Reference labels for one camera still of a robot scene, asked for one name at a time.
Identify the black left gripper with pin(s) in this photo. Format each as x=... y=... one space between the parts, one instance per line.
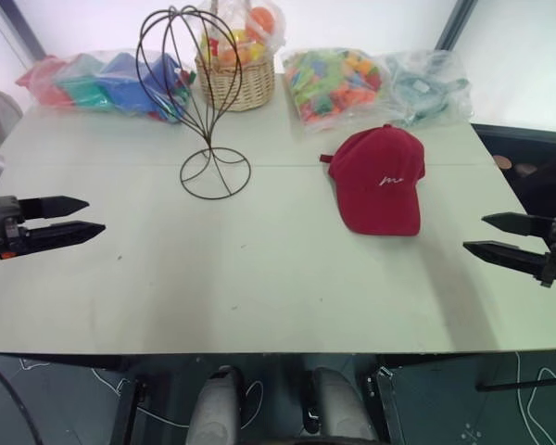
x=0 y=227

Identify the brown round object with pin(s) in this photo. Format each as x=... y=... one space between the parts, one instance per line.
x=504 y=162

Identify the red baseball cap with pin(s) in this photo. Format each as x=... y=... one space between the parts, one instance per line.
x=380 y=181

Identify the bag of large coloured blocks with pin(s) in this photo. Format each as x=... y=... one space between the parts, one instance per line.
x=111 y=85

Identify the bag of pale blue items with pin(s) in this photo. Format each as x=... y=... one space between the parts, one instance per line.
x=421 y=88

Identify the wicker basket of toys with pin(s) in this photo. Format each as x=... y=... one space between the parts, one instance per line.
x=236 y=85

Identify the bag of small coloured pieces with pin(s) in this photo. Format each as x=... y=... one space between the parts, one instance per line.
x=333 y=85

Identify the grey rounded robot leg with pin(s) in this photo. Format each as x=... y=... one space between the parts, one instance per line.
x=340 y=408
x=215 y=408

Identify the clear bag over basket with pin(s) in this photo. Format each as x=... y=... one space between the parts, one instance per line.
x=259 y=23

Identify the dark window frame post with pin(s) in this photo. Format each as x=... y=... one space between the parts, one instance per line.
x=21 y=28
x=456 y=23

